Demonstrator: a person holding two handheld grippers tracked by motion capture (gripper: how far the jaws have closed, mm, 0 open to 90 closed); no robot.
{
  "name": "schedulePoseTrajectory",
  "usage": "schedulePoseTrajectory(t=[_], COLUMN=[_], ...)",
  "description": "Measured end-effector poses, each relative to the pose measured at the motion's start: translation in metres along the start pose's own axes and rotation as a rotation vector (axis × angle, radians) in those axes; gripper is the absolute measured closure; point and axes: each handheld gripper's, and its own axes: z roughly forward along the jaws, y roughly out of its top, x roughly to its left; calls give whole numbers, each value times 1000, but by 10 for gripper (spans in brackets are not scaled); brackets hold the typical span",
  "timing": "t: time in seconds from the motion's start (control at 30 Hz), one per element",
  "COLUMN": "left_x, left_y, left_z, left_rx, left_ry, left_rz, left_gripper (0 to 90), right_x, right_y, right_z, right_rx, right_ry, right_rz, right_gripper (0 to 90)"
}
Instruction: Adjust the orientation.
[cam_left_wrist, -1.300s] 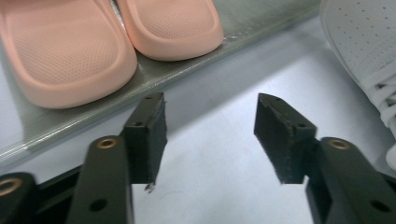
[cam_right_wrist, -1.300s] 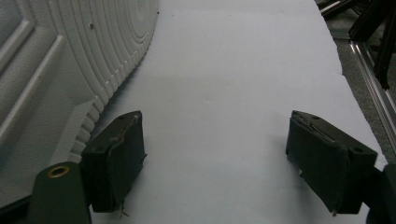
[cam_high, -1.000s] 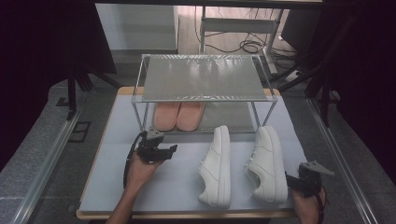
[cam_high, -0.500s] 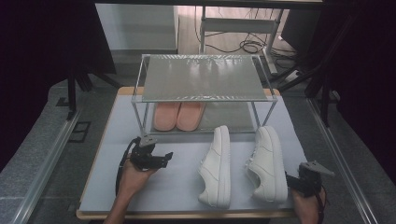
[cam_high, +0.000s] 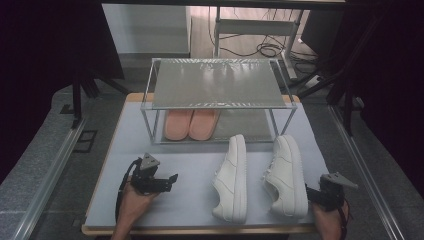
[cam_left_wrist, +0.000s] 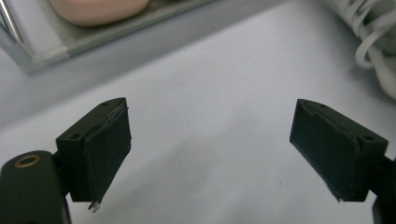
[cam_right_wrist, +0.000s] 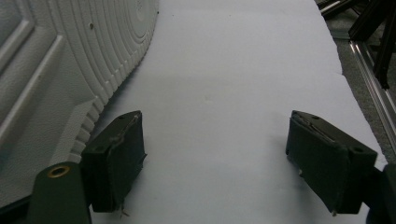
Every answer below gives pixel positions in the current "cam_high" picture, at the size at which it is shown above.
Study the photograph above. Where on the white desk frame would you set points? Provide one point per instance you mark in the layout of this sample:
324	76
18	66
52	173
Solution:
256	27

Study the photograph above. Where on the white cabinet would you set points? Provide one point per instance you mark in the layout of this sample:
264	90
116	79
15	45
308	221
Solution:
146	28

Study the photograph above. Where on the aluminium rail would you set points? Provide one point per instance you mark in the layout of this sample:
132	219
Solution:
366	176
50	180

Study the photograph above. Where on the dark monitor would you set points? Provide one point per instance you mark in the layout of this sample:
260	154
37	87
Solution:
321	33

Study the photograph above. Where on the person's left hand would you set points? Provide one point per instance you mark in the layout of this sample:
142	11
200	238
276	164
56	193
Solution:
131	208

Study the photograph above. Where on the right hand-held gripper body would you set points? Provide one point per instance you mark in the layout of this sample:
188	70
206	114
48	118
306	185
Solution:
331	196

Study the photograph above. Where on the white sneaker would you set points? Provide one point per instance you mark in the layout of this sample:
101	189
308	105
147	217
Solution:
286	176
231	180

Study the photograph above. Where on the pink slipper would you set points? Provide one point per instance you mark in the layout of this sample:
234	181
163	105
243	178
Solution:
203	125
176	125

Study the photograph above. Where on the white power strip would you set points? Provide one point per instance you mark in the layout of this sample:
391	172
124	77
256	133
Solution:
315	81

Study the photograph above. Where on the dark curtain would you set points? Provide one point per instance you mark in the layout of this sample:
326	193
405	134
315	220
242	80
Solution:
40	66
400	83

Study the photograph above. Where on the wooden table board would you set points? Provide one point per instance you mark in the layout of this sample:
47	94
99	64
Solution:
200	230

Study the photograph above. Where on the black metal stand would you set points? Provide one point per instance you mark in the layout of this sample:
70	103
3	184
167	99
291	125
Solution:
348	100
77	100

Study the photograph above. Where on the two-tier metal shoe rack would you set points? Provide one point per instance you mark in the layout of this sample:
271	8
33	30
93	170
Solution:
216	83

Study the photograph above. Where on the person's right hand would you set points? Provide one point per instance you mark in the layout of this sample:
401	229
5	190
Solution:
328	223

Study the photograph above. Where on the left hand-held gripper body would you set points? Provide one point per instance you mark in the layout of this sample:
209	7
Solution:
146	181

